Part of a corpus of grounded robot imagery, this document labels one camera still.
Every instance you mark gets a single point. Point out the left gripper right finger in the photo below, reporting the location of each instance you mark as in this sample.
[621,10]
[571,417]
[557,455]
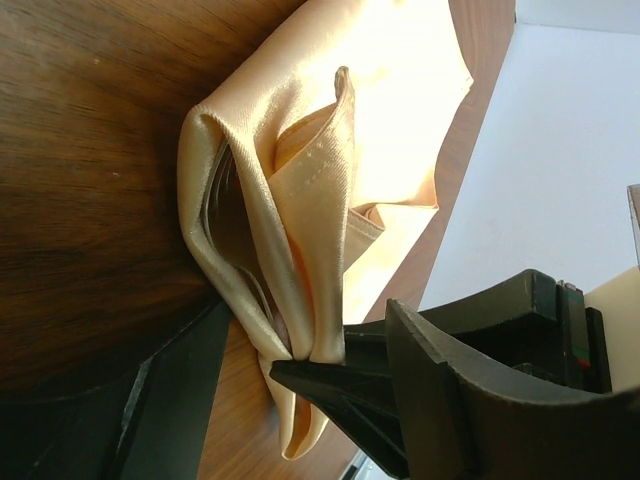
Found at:
[464,415]

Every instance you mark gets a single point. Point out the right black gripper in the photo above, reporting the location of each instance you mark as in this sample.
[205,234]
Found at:
[534,324]

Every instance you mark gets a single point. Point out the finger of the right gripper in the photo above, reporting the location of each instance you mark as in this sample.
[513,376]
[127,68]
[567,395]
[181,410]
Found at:
[357,396]

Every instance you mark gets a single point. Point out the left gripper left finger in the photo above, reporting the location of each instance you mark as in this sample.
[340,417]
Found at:
[149,423]

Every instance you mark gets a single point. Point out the peach cloth napkin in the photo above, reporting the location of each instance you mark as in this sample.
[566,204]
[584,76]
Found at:
[307,176]

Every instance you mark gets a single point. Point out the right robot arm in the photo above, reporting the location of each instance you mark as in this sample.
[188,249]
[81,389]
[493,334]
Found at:
[615,290]

